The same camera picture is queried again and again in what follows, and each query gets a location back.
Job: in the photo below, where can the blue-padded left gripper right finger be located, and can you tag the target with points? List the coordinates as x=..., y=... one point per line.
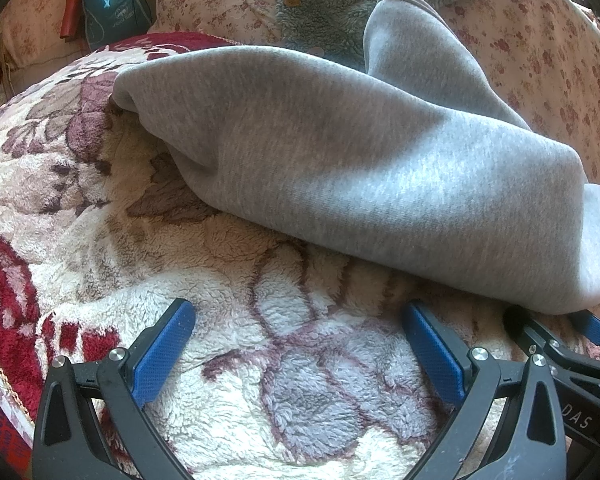
x=529, y=441

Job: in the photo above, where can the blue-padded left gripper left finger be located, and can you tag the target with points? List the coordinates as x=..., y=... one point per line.
x=68, y=441

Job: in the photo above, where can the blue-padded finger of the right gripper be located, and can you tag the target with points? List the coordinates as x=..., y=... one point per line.
x=586, y=324

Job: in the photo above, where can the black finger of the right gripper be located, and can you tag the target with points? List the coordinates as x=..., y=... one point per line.
x=533, y=337

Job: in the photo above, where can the grey sweatpants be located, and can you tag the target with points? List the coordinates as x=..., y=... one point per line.
x=413, y=162

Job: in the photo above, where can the red floral fleece blanket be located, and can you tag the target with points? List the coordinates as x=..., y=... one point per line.
x=298, y=366

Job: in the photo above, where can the floral quilt bundle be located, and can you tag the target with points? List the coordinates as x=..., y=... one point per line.
x=541, y=56

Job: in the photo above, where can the teal plastic bag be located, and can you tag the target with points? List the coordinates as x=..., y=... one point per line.
x=110, y=21

